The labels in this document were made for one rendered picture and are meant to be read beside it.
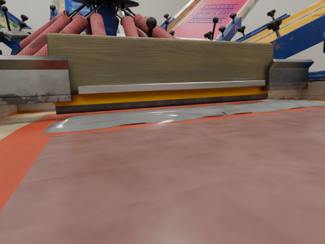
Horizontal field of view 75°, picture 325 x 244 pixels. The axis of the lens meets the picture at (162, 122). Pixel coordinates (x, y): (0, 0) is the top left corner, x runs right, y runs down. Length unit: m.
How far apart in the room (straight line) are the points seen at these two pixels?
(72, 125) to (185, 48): 0.20
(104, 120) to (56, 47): 0.13
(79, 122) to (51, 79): 0.09
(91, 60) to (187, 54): 0.14
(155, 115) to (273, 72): 0.27
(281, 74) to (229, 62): 0.10
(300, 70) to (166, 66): 0.26
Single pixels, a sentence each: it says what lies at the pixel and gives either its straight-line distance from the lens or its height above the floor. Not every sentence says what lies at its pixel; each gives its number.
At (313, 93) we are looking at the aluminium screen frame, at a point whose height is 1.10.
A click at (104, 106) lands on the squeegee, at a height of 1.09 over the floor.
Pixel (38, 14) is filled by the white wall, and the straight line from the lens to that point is 4.44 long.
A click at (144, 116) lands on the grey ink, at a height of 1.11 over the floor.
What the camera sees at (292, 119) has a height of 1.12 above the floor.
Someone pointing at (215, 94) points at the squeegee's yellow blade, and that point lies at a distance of 0.37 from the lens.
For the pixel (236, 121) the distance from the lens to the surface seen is 0.20.
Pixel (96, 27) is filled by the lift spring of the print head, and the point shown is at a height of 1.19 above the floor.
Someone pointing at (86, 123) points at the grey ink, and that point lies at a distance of 0.20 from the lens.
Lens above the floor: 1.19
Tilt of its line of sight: 23 degrees down
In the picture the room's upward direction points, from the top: 3 degrees clockwise
